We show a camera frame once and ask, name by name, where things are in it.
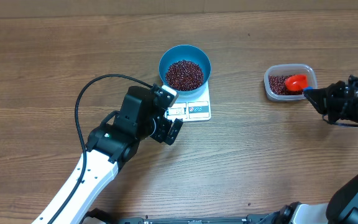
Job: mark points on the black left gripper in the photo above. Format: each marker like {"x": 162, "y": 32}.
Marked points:
{"x": 160, "y": 134}

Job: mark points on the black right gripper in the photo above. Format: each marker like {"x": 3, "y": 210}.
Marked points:
{"x": 321, "y": 99}

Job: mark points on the red plastic measuring scoop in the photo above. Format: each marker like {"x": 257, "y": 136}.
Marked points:
{"x": 297, "y": 82}

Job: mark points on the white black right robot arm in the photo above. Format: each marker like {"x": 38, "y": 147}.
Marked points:
{"x": 342, "y": 207}

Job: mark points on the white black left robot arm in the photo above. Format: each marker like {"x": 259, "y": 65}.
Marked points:
{"x": 109, "y": 146}

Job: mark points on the white digital kitchen scale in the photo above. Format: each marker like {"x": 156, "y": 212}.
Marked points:
{"x": 191, "y": 108}

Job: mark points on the red beans in bowl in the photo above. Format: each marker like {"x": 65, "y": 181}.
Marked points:
{"x": 184, "y": 75}

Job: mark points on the blue plastic bowl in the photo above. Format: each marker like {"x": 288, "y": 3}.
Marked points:
{"x": 185, "y": 52}

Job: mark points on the clear plastic bean container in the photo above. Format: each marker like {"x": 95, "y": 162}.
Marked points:
{"x": 285, "y": 70}

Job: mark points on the red beans in container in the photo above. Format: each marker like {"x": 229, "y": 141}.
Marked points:
{"x": 277, "y": 86}

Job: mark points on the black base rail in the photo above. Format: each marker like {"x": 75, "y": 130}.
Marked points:
{"x": 97, "y": 216}

